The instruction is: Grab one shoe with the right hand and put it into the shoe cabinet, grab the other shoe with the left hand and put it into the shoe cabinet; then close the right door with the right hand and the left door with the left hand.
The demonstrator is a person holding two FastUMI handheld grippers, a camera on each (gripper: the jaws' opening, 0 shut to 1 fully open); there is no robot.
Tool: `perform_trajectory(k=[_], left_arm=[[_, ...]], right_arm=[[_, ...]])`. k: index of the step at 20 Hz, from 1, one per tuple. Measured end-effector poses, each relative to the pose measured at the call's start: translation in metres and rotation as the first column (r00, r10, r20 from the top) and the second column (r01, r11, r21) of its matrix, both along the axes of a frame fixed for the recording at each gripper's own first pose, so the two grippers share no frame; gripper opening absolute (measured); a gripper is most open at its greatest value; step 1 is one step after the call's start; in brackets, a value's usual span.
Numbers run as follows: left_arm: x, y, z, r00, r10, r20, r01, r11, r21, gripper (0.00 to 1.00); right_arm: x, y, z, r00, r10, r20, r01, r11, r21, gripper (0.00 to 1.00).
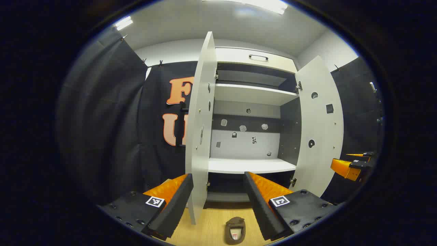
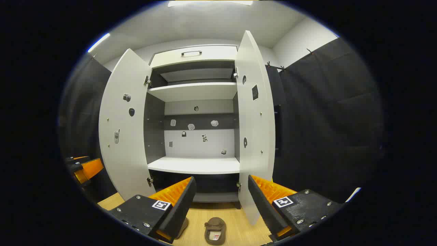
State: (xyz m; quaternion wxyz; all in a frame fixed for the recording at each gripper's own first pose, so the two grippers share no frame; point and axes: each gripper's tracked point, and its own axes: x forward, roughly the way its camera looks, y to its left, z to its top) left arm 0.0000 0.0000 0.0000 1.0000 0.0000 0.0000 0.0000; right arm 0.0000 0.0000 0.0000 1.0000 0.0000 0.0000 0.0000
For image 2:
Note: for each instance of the white cabinet drawer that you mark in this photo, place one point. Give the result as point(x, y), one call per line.
point(211, 54)

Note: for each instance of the brown shoe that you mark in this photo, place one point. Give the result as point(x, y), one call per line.
point(215, 225)
point(183, 227)

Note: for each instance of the ceiling light panel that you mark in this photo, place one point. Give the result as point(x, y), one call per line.
point(177, 3)
point(99, 42)

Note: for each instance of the black backdrop cloth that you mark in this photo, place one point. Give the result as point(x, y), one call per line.
point(324, 119)

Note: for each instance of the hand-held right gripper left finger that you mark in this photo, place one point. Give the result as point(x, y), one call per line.
point(177, 208)

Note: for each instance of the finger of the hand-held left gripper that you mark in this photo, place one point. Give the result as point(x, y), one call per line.
point(89, 169)
point(76, 159)

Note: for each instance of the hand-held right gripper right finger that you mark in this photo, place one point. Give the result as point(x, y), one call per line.
point(264, 208)

